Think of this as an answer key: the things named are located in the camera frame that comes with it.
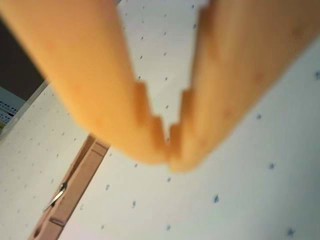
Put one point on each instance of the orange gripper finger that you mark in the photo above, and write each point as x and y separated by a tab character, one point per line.
237	62
82	75

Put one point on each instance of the wooden clothespin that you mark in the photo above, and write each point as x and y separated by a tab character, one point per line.
75	185

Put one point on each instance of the grey perforated metal rack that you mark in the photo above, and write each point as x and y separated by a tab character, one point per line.
10	105

